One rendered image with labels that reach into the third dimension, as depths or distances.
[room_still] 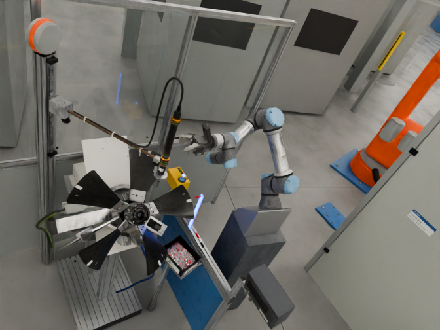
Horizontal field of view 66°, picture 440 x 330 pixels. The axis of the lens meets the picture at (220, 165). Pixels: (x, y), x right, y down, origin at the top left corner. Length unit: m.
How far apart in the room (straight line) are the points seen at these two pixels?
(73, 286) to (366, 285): 2.41
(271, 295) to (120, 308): 1.39
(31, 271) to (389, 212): 2.83
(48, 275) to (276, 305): 1.90
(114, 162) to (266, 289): 1.11
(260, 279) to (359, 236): 1.54
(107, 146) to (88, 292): 1.27
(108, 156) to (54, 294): 1.32
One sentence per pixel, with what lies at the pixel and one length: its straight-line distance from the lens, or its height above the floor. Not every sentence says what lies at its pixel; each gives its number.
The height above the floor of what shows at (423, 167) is 1.61.
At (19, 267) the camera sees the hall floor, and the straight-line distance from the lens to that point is 3.14.
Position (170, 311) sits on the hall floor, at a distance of 3.00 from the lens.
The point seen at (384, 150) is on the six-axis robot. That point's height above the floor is 0.60.
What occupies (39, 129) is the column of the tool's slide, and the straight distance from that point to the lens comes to 2.11.
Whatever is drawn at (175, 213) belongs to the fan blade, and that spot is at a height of 1.18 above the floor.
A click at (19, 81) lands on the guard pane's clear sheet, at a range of 2.10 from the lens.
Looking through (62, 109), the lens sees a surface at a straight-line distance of 1.91.
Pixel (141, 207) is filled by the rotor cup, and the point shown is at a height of 1.25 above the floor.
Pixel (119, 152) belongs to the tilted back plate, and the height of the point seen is 1.29.
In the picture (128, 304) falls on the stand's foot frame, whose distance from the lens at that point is 2.88.
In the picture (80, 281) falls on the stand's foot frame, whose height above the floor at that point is 0.08.
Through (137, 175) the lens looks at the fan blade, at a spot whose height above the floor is 1.32.
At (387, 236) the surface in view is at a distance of 3.07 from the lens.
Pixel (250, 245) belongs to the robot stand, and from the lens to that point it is 2.25.
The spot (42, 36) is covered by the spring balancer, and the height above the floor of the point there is 1.91.
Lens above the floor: 2.67
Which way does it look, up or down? 38 degrees down
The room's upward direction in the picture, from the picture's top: 23 degrees clockwise
